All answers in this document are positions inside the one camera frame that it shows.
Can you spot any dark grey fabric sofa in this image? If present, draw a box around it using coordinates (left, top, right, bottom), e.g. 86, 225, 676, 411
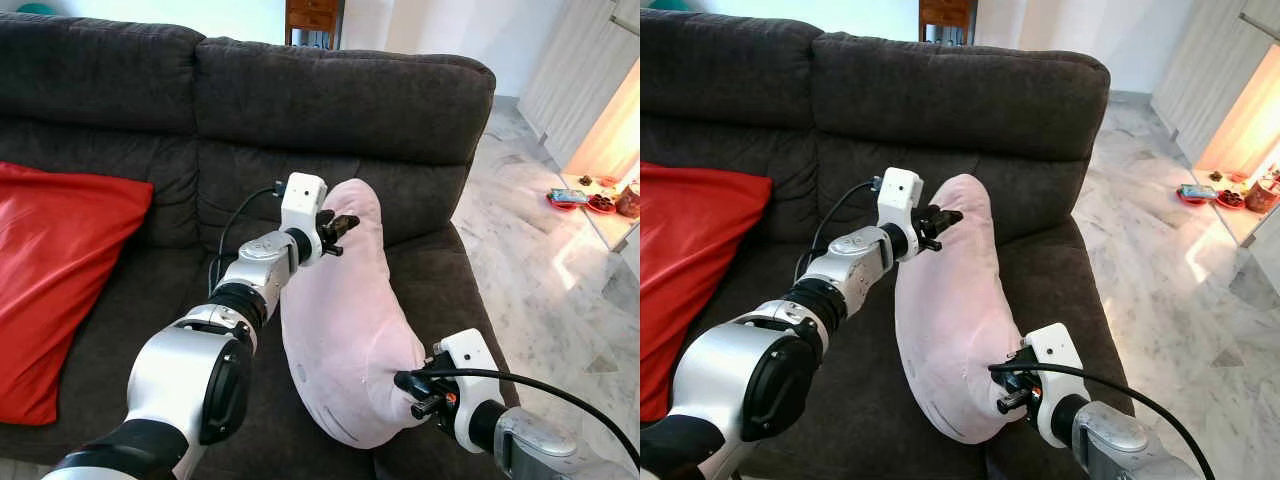
640, 8, 1136, 480
0, 12, 521, 480

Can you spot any pale pink pillow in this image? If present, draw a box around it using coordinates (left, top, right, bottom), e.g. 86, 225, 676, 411
280, 179, 429, 450
893, 174, 1036, 445

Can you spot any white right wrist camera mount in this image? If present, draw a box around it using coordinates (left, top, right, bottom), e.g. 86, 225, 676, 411
1022, 322, 1089, 448
435, 328, 496, 453

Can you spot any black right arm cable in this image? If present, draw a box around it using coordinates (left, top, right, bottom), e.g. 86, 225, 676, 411
393, 366, 641, 469
988, 360, 1216, 480

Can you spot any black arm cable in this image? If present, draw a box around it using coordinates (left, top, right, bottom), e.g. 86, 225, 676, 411
795, 178, 883, 286
988, 360, 1216, 480
207, 183, 286, 296
393, 366, 641, 469

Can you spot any red pillow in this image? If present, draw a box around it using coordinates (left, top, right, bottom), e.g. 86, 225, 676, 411
0, 162, 155, 427
640, 162, 774, 423

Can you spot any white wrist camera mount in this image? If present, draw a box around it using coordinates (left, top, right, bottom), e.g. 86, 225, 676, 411
876, 167, 923, 263
435, 328, 496, 453
1022, 322, 1089, 448
280, 172, 329, 266

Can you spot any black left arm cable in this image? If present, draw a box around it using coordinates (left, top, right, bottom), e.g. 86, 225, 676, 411
795, 178, 883, 286
207, 183, 286, 296

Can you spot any brown wooden drawer cabinet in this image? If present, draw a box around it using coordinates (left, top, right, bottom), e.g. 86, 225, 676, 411
285, 0, 346, 51
918, 0, 978, 46

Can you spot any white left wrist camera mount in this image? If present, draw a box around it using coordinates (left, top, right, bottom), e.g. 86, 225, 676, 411
876, 167, 923, 263
280, 172, 329, 266

